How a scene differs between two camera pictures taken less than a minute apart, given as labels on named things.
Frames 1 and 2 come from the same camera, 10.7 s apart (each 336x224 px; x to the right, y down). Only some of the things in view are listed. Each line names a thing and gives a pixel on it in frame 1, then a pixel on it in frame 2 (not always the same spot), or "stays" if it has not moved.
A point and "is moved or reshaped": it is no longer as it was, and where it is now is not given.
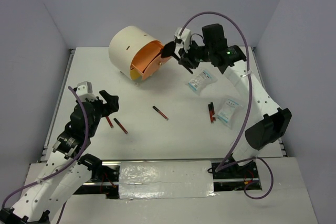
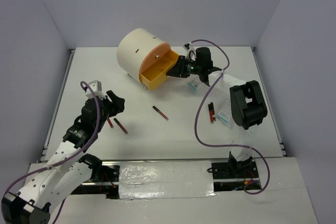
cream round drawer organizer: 137,52 is moved or reshaped
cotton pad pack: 226,114 stays
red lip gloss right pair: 211,113 stays
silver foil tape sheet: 166,179 stays
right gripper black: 188,61 → 179,68
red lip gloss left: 108,120 stays
